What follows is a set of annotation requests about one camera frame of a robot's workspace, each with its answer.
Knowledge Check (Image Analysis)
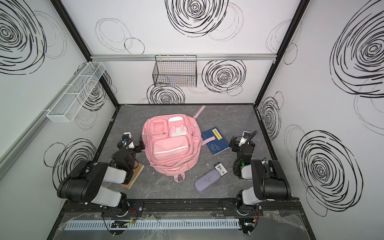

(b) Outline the aluminium wall rail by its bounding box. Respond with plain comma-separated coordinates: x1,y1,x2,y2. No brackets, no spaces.
91,53,277,62

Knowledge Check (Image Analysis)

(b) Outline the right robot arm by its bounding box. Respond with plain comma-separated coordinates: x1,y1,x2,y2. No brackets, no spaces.
229,132,292,216

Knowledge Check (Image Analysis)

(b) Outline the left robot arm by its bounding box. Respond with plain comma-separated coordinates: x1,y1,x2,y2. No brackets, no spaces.
57,132,145,217

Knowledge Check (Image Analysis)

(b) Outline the white slotted cable duct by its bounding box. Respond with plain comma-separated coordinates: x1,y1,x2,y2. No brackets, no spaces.
64,219,241,231

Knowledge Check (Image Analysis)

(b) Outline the pink student backpack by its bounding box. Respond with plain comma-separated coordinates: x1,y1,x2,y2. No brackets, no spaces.
142,106,215,183

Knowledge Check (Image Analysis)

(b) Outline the small black white card box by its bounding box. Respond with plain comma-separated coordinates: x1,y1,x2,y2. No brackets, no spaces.
214,162,228,177

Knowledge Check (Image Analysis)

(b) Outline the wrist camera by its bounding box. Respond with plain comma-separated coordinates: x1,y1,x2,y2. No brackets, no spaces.
122,132,132,141
242,131,251,140

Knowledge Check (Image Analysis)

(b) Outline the purple glasses case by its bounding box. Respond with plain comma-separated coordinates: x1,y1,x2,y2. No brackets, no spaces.
195,170,221,193

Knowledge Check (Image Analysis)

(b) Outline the clear acrylic wall shelf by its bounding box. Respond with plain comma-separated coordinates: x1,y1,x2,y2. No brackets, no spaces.
47,62,106,123

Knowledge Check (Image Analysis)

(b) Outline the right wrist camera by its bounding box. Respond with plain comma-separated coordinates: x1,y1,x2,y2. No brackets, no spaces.
242,131,251,140

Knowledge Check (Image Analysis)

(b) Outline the black wire basket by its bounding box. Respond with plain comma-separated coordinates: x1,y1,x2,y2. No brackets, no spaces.
152,60,198,88

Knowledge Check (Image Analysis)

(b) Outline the brown book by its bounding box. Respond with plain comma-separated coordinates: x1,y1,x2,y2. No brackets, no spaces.
121,163,145,189

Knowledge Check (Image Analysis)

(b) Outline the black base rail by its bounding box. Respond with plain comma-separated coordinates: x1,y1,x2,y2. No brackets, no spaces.
59,198,305,219

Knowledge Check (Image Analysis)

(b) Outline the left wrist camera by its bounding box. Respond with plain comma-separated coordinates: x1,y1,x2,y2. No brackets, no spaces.
122,132,132,141

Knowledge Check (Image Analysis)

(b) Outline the blue book yellow label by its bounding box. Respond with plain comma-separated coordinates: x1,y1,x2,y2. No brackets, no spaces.
202,127,229,155

